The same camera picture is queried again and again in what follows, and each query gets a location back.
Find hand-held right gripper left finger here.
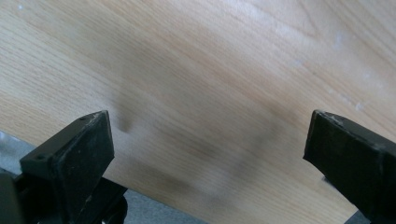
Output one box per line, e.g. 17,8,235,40
19,109,116,224

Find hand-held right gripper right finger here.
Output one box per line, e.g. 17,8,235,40
303,109,396,224

